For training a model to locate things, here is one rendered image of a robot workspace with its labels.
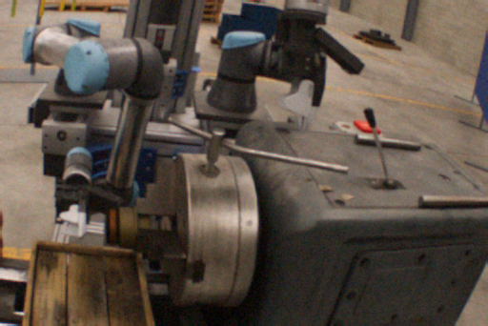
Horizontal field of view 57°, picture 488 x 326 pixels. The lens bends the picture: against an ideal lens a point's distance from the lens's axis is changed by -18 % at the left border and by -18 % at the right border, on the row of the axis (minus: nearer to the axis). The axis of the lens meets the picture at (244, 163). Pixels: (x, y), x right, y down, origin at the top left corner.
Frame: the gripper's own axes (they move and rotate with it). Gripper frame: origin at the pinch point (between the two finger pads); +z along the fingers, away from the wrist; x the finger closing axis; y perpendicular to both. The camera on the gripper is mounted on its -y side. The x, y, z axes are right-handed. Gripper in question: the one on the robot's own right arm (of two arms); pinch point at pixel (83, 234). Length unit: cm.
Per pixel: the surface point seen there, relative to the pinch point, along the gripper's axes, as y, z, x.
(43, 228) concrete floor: 28, -164, -108
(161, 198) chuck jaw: -16.5, -5.3, 6.7
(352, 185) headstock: -50, 7, 18
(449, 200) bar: -70, 15, 20
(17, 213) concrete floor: 48, -177, -108
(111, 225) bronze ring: -6.1, -0.2, 2.8
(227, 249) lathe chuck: -26.2, 11.3, 6.5
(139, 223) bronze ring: -11.9, -1.4, 3.0
